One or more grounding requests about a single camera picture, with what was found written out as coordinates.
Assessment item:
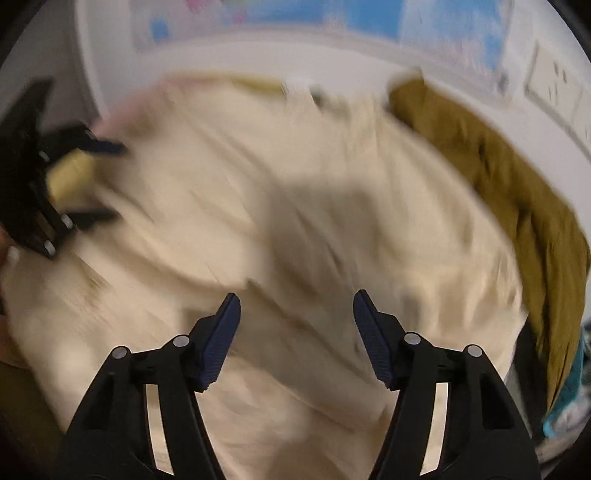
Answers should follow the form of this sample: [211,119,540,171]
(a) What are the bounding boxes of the cream large garment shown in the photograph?
[0,76,529,480]

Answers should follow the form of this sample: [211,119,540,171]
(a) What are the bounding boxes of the colourful wall map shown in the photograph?
[131,0,515,88]

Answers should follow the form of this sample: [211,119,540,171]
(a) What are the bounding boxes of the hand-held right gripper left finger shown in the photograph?
[53,293,242,480]

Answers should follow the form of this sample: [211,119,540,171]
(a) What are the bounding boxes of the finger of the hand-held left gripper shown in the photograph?
[85,136,129,157]
[65,209,122,232]

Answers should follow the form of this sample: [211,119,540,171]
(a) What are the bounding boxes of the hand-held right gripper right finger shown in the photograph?
[353,290,541,480]

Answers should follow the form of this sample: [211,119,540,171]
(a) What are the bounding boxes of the yellow patterned bedsheet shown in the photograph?
[46,78,324,208]

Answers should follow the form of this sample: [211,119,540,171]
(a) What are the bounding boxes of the person's left hand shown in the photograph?
[0,228,21,278]

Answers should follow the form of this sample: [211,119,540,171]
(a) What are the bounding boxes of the white wall socket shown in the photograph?
[524,41,583,123]

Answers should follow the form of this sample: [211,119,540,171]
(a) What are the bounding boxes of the olive green garment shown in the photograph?
[388,78,591,416]

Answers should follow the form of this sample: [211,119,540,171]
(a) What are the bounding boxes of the black garment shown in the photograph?
[519,330,552,446]

